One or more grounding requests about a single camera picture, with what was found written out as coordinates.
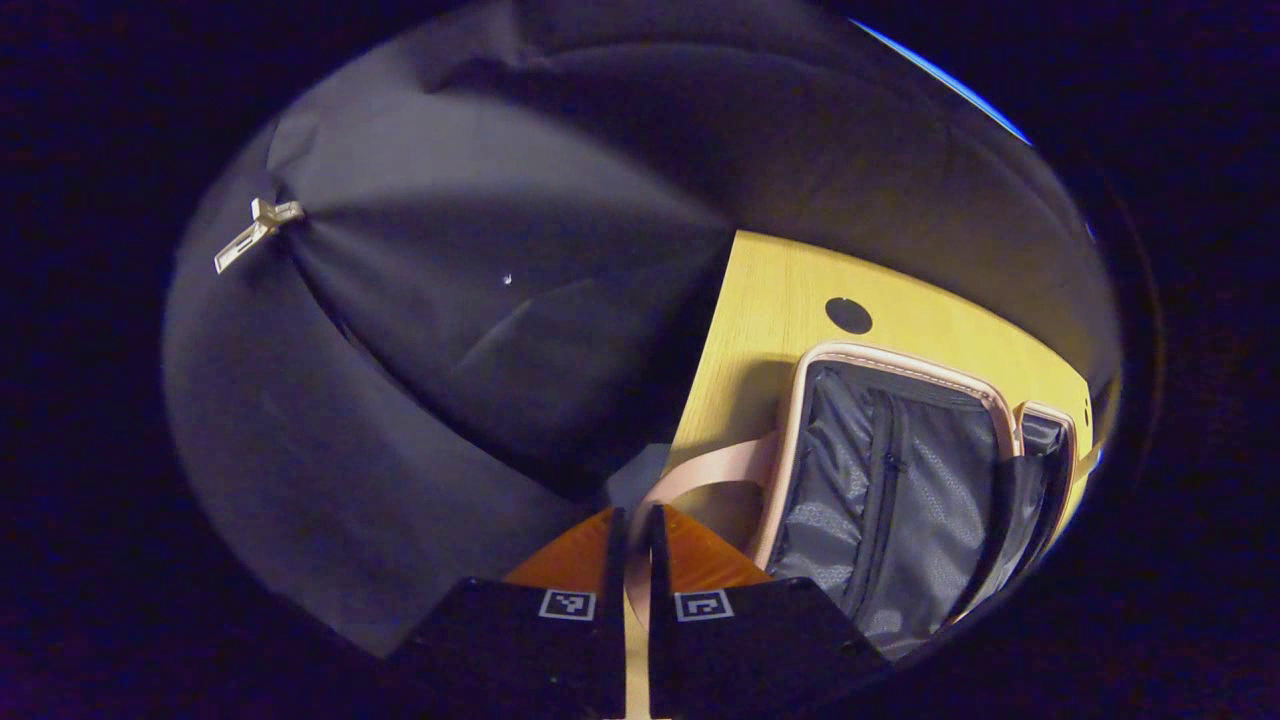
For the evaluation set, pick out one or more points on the white backdrop clip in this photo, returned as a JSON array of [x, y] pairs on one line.
[[258, 228]]

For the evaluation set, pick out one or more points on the pink suitcase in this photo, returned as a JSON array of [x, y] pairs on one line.
[[900, 480]]

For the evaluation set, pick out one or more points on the black round table grommet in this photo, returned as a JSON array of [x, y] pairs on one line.
[[848, 315]]

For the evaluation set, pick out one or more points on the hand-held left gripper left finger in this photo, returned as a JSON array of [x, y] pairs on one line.
[[618, 600]]

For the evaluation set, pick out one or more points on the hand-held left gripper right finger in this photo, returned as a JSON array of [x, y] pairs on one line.
[[658, 600]]

